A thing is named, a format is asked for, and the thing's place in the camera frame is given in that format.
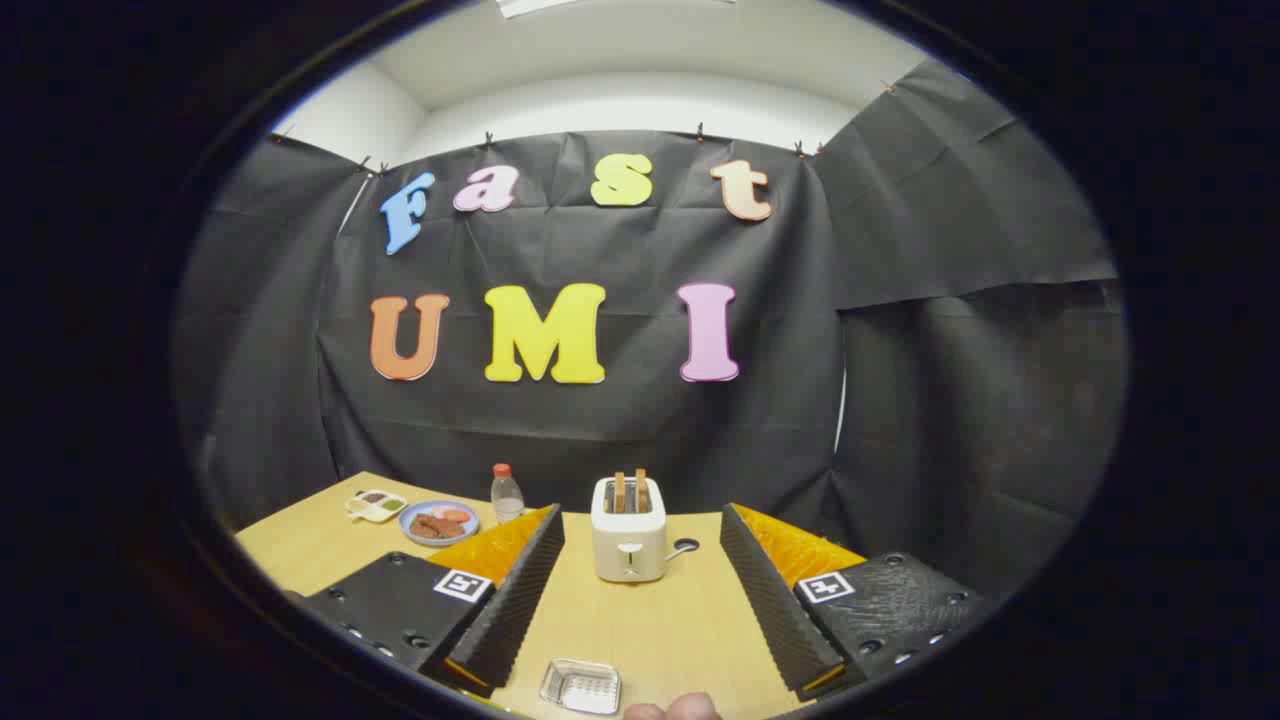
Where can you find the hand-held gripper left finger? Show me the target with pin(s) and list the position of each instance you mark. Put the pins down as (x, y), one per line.
(510, 600)

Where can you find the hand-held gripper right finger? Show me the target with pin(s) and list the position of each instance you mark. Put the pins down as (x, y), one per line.
(770, 600)

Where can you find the clear water bottle red cap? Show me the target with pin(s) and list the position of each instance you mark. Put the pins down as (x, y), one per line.
(507, 502)

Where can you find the brown meat slices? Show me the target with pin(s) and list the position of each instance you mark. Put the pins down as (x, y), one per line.
(436, 527)

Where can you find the perforated metal tray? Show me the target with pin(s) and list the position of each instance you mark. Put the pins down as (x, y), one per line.
(580, 688)

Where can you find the blue plate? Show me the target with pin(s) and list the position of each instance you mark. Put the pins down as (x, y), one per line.
(412, 520)

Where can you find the white toaster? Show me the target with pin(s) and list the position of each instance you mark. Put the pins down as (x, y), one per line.
(628, 545)

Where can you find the brown toast slice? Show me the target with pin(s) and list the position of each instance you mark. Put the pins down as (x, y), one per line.
(640, 490)
(619, 492)

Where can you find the white divided sauce dish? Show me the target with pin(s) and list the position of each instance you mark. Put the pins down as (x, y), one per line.
(375, 505)

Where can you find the black backdrop cloth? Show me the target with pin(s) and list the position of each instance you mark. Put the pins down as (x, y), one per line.
(600, 440)

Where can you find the ceiling light panel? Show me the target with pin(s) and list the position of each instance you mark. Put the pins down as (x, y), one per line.
(530, 6)

